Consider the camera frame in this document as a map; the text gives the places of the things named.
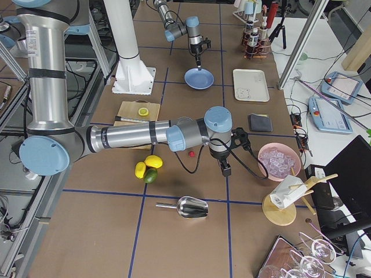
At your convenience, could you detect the wooden cup stand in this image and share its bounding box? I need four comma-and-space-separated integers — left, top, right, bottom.
262, 174, 338, 226

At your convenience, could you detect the half lemon slice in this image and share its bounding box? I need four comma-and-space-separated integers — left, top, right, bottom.
138, 107, 149, 117

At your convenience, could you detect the wooden cutting board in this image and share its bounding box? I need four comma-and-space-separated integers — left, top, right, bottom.
111, 100, 161, 151

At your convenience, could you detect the pink bowl of ice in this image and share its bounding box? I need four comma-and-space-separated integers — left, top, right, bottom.
258, 142, 301, 181

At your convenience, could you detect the blue plate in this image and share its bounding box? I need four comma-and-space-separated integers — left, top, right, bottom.
184, 68, 214, 90

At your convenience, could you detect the aluminium frame post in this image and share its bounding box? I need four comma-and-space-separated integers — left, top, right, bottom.
278, 0, 329, 90

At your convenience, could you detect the cream bear tray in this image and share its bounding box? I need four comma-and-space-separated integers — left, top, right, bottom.
232, 69, 270, 102

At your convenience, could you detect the blue teach pendant far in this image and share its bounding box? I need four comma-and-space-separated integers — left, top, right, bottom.
321, 71, 363, 104

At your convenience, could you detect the blue teach pendant near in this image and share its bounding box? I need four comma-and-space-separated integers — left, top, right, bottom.
308, 96, 353, 134

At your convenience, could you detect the steel ice scoop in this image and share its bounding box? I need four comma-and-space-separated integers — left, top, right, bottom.
156, 196, 209, 219

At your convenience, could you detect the blue teach pendant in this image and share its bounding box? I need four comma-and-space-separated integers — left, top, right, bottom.
321, 71, 363, 104
308, 96, 353, 134

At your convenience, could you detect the copper wire bottle rack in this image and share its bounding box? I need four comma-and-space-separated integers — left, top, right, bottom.
241, 26, 271, 59

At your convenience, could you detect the red cylinder bottle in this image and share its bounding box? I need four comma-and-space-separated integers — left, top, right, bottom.
267, 1, 279, 28

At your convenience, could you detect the wine glass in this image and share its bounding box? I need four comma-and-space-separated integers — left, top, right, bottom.
299, 218, 344, 265

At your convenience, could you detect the grey folded cloth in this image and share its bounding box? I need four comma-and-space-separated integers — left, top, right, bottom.
248, 114, 273, 132

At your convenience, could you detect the steel muddler rod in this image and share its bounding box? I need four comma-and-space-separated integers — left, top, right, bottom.
115, 115, 149, 123

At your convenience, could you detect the black monitor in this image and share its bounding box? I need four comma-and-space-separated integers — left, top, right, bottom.
311, 134, 371, 241

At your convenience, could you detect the white paper carton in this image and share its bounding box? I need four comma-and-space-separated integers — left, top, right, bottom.
270, 175, 307, 209

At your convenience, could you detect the black camera tripod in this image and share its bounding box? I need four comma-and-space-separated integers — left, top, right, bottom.
268, 1, 291, 49

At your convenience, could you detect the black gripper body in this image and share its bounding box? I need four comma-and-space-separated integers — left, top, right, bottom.
209, 127, 249, 169
188, 36, 211, 57

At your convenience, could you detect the yellow lemon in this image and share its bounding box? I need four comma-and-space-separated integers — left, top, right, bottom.
134, 162, 147, 179
144, 155, 163, 169

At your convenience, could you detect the green lime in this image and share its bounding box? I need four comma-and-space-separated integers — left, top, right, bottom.
143, 168, 158, 184

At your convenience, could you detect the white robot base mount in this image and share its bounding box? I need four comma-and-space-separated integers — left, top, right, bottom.
104, 0, 156, 95

